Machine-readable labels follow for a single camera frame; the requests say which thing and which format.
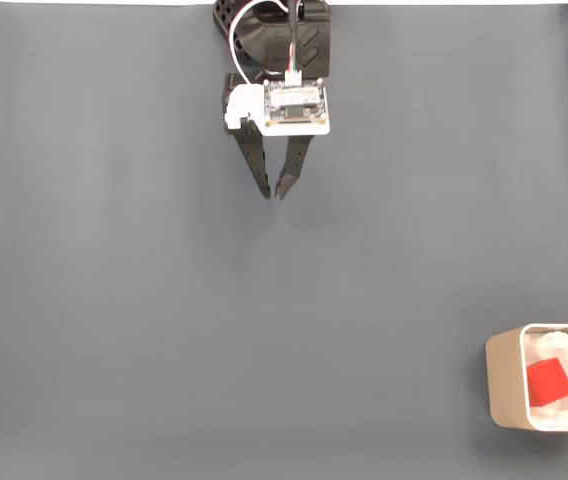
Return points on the red cube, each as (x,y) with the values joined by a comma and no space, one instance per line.
(549,382)

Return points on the beige metal box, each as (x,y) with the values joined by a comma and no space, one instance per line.
(504,375)

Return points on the dark grey table mat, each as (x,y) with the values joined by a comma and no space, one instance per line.
(114,275)

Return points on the camera board on white mount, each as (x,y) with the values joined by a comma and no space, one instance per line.
(294,100)

